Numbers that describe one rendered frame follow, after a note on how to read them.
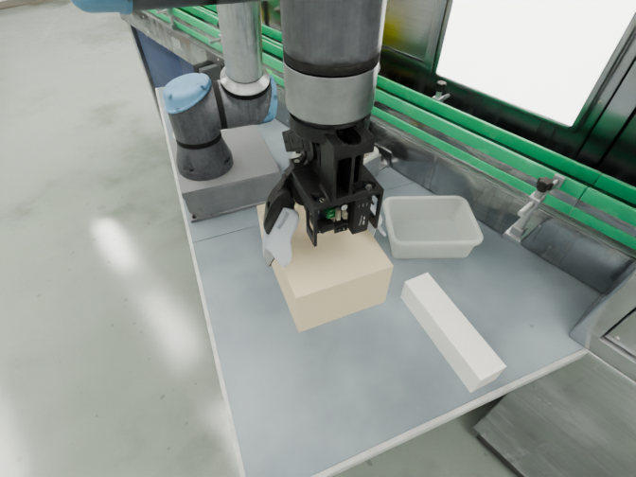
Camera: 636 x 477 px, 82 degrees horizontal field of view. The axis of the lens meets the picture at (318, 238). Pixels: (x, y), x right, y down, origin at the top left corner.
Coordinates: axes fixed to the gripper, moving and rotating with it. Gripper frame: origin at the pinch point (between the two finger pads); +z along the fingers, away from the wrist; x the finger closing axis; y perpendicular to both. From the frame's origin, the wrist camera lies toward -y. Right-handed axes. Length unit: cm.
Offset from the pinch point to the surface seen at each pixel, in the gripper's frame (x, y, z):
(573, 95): 74, -25, 5
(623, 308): 52, 17, 21
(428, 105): 55, -52, 17
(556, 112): 74, -27, 10
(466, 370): 24.5, 13.5, 31.8
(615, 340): 54, 20, 30
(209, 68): 4, -129, 28
